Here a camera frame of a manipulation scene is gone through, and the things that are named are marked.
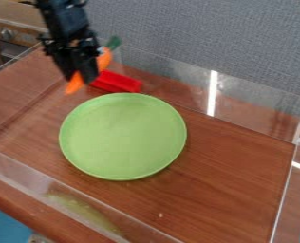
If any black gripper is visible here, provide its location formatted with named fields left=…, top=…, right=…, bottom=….
left=37, top=6, right=99, bottom=84

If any orange toy carrot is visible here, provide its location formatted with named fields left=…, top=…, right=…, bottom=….
left=64, top=36, right=120, bottom=95

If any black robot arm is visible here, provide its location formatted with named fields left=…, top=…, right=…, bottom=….
left=32, top=0, right=100, bottom=84

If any green plate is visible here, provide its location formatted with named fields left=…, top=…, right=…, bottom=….
left=59, top=93, right=187, bottom=180

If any red plastic block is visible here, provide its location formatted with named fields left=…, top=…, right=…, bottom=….
left=89, top=70, right=142, bottom=93

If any cardboard box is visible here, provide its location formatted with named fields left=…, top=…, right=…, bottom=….
left=0, top=0, right=47, bottom=32

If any clear acrylic enclosure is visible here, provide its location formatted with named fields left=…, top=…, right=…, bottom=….
left=0, top=47, right=300, bottom=243

